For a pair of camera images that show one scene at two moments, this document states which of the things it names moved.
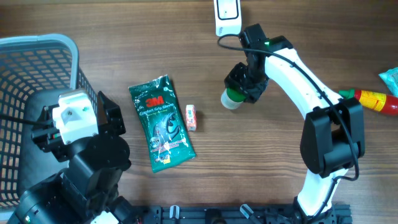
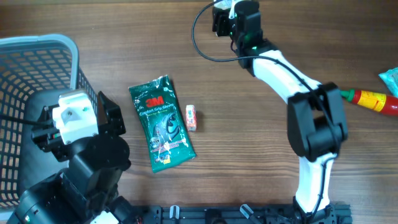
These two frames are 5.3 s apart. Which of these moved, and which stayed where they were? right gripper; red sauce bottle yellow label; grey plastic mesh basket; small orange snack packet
Moved: right gripper
Stayed: red sauce bottle yellow label; small orange snack packet; grey plastic mesh basket
